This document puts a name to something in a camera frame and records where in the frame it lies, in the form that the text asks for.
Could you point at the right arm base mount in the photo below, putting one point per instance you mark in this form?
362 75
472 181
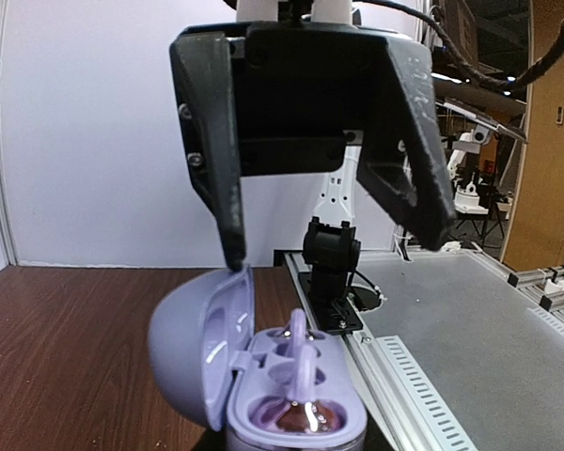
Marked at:
336 310

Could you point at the front aluminium rail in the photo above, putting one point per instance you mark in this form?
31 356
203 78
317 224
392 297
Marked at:
404 406

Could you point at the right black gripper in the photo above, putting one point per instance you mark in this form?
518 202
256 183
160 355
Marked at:
260 99

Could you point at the grey oval puck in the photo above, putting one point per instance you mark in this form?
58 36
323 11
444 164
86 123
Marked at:
214 368

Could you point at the small white background robot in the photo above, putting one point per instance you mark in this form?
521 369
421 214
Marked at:
463 168

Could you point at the purple earbud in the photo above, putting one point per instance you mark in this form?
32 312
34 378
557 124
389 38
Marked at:
299 411

